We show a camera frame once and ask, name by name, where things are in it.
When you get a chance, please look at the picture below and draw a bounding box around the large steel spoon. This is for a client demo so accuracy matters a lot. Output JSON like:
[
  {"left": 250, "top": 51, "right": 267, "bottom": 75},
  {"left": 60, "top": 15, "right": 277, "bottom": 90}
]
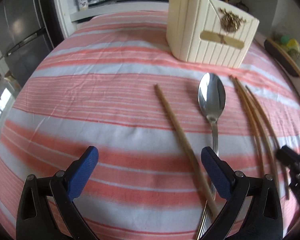
[{"left": 195, "top": 72, "right": 227, "bottom": 240}]

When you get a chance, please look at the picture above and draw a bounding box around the pink striped tablecloth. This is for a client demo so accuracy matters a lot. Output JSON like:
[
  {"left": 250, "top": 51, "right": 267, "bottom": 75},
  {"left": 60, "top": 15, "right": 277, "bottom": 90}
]
[{"left": 0, "top": 10, "right": 300, "bottom": 240}]

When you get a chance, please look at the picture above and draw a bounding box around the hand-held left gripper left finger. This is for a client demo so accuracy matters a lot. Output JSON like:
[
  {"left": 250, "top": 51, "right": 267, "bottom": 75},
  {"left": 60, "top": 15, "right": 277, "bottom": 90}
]
[{"left": 16, "top": 146, "right": 99, "bottom": 240}]

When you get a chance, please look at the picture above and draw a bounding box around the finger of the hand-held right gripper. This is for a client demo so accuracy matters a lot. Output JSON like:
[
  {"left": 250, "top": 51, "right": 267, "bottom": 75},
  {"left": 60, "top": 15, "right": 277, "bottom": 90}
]
[{"left": 276, "top": 145, "right": 300, "bottom": 173}]

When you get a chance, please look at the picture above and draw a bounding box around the white spice jar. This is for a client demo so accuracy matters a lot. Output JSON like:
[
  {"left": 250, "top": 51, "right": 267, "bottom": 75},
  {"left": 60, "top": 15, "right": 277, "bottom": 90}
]
[{"left": 77, "top": 0, "right": 89, "bottom": 12}]

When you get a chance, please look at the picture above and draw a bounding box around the plastic bag with yellow sponges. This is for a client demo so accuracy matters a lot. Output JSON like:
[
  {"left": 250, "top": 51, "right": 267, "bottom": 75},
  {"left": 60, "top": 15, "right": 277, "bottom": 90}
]
[{"left": 274, "top": 31, "right": 300, "bottom": 62}]

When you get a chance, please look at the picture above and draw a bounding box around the grey refrigerator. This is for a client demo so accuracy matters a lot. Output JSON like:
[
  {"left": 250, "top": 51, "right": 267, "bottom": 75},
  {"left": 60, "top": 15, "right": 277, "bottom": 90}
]
[{"left": 0, "top": 0, "right": 56, "bottom": 88}]

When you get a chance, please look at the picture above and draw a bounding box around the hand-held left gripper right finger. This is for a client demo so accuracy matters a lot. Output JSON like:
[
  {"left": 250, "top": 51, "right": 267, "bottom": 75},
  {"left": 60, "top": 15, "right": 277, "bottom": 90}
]
[{"left": 201, "top": 147, "right": 283, "bottom": 240}]

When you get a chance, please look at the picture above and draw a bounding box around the wooden cutting board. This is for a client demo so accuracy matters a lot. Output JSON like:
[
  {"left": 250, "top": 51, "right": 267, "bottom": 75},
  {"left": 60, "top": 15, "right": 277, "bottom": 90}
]
[{"left": 265, "top": 38, "right": 300, "bottom": 88}]

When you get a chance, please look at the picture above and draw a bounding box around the dark kettle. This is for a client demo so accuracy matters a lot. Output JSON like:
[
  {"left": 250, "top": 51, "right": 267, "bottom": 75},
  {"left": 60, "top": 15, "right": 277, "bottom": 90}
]
[{"left": 234, "top": 0, "right": 249, "bottom": 13}]

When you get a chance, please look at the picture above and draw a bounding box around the cream plastic utensil box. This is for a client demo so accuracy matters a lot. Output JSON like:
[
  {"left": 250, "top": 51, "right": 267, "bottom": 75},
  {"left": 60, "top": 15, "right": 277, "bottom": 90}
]
[{"left": 166, "top": 0, "right": 260, "bottom": 68}]

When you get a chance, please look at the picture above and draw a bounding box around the black board holder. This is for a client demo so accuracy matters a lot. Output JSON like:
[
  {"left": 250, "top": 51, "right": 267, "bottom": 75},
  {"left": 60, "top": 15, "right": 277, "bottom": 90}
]
[{"left": 264, "top": 39, "right": 300, "bottom": 77}]

